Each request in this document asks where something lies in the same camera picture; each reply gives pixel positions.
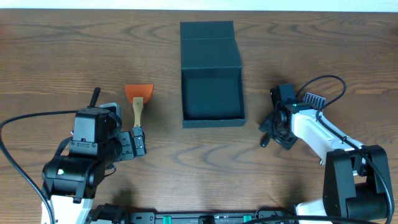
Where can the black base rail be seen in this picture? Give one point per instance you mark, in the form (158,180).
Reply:
(199,217)

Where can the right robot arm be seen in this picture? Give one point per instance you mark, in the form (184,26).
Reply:
(357,182)

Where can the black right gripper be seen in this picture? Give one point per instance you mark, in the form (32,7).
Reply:
(267,125)

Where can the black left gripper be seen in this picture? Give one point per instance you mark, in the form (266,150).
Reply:
(128,145)

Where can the dark green open box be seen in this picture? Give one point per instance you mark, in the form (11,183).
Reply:
(211,76)

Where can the orange scraper with wooden handle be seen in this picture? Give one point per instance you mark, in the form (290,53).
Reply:
(138,95)

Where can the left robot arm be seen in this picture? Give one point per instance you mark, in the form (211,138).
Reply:
(81,161)

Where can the clear blue screwdriver set case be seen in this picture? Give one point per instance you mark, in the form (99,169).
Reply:
(316,100)

